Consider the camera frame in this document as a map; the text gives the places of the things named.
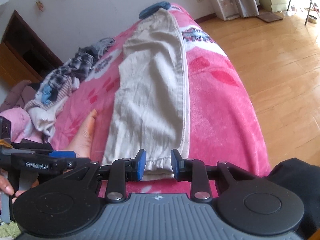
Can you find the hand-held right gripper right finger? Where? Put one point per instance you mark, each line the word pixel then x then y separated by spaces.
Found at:
pixel 175 165

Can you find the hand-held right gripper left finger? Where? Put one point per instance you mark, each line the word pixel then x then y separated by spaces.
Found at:
pixel 141 165

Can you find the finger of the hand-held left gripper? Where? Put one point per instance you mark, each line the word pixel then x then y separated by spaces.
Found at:
pixel 63 154

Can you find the beige pants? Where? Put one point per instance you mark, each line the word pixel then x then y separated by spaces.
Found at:
pixel 150 92

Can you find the folded blue clothes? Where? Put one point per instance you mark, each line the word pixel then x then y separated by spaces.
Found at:
pixel 155 8

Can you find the person's left hand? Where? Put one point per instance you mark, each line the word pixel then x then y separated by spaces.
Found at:
pixel 6 182

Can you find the person's left foot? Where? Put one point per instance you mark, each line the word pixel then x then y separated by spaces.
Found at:
pixel 85 135

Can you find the pink flowered quilt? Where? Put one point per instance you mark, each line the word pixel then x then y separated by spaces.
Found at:
pixel 17 122

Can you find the pink houndstooth garment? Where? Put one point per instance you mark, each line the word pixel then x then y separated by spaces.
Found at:
pixel 63 92

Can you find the light blue garment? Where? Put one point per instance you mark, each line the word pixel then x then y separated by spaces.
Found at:
pixel 46 95

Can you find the mauve quilt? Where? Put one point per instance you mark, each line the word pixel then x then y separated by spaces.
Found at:
pixel 17 95

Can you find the pink floral blanket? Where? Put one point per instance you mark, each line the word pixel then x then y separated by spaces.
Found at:
pixel 220 105

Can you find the plaid shirt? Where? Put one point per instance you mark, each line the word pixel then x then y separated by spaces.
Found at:
pixel 72 67

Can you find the dark wooden wardrobe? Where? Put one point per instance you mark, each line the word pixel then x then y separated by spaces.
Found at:
pixel 25 50

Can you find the grey striped garment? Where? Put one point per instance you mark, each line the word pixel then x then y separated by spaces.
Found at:
pixel 103 45

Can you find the person's black clothing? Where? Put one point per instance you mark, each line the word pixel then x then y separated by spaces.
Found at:
pixel 300 180

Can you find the white water dispenser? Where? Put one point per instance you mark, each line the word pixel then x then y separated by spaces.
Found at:
pixel 225 6

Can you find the brown door mat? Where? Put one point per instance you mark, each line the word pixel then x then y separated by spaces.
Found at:
pixel 270 17

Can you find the floor bowl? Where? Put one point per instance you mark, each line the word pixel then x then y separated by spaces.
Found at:
pixel 312 19

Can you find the folding table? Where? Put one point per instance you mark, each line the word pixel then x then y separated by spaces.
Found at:
pixel 310 5

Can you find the wall hook ornament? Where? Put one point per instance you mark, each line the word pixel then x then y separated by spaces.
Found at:
pixel 40 6

